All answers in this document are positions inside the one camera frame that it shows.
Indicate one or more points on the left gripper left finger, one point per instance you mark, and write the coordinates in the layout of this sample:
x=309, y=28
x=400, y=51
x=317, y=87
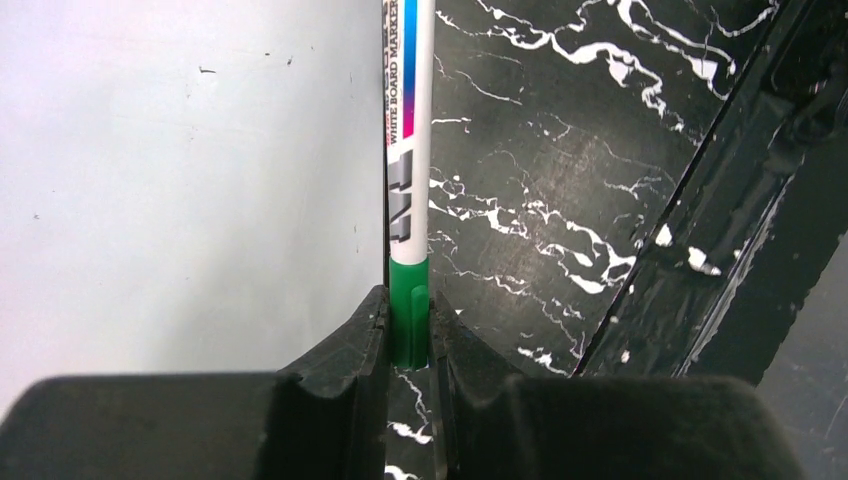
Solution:
x=323, y=416

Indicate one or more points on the green marker cap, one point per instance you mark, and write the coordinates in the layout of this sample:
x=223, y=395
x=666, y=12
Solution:
x=409, y=310

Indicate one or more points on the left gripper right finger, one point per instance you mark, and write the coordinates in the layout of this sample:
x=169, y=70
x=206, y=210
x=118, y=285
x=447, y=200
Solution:
x=491, y=421

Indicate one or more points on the small white whiteboard black frame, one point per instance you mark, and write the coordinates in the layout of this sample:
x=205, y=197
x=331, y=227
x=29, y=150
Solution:
x=185, y=185

